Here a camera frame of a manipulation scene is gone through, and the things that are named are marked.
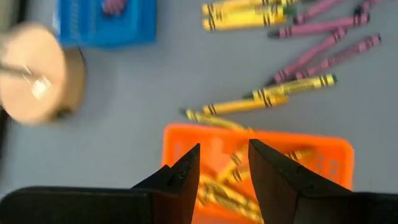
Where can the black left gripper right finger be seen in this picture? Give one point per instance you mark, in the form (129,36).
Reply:
(311,202)

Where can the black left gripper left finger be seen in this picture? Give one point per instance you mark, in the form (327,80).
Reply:
(93,205)

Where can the yellow crayon orange tip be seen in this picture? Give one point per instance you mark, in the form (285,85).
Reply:
(242,3)
(237,157)
(242,105)
(236,175)
(300,154)
(242,23)

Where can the yellow crayons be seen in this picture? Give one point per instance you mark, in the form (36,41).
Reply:
(224,202)

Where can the orange plastic basket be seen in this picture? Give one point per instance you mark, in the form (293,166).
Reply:
(192,140)

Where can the round wooden lamp base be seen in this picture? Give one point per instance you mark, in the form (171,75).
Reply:
(34,71)

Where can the metal lamp pole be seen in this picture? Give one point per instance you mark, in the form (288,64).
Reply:
(14,71)

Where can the blue plastic basket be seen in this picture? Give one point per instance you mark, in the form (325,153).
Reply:
(93,29)

